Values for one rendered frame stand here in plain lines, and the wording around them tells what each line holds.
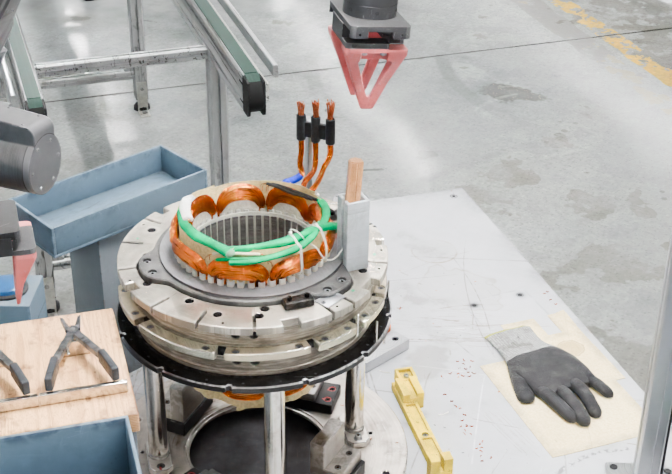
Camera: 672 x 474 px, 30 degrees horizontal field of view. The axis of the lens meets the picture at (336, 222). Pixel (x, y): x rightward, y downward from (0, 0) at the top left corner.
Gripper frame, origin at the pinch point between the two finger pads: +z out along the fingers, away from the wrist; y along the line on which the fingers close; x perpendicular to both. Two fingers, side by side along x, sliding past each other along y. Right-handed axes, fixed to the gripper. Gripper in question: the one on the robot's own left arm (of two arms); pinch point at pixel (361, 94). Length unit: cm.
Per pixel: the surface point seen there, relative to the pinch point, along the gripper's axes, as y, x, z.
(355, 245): -0.5, -0.8, 18.1
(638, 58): 307, -199, 96
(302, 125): 14.3, 3.0, 9.2
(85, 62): 171, 21, 54
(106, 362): -12.3, 28.0, 24.8
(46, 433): -18.3, 34.3, 28.9
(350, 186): -0.1, 0.3, 10.9
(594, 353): 21, -45, 48
